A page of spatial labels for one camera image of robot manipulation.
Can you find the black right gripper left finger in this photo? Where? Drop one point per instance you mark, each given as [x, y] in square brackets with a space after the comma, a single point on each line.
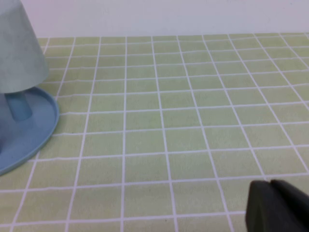
[260, 207]

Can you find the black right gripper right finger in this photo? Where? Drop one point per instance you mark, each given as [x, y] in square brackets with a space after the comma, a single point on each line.
[294, 207]

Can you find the blue cup stand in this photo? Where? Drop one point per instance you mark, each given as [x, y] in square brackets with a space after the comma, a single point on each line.
[31, 135]

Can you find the teal green plastic cup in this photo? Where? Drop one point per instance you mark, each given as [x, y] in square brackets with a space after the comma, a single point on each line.
[19, 48]

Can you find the green checkered tablecloth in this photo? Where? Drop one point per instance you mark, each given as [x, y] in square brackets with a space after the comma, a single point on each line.
[169, 120]

